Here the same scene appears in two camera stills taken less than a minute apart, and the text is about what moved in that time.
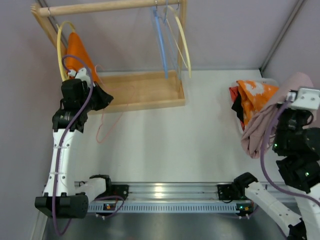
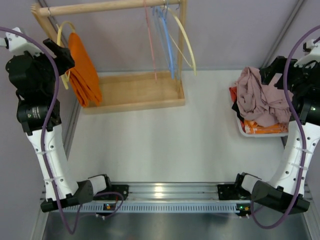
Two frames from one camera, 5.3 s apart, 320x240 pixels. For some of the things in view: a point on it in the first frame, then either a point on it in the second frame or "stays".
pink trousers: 252,136 -> 265,105
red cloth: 233,90 stays
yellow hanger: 64,73 stays
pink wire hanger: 103,110 -> 153,56
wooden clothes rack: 132,90 stays
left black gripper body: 100,97 -> 60,55
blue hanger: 157,18 -> 163,17
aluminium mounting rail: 153,198 stays
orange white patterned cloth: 253,95 -> 251,127
